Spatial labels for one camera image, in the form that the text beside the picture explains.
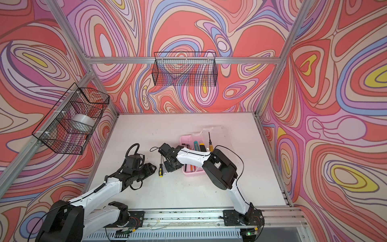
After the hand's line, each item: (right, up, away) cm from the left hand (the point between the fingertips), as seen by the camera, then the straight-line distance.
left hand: (156, 168), depth 88 cm
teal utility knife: (+24, +13, +3) cm, 27 cm away
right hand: (+10, -2, +3) cm, 11 cm away
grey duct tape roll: (-32, +29, -14) cm, 45 cm away
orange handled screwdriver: (+32, +13, -4) cm, 35 cm away
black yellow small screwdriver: (+3, -1, 0) cm, 3 cm away
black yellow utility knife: (+28, +12, +2) cm, 30 cm away
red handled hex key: (+23, -1, +2) cm, 23 cm away
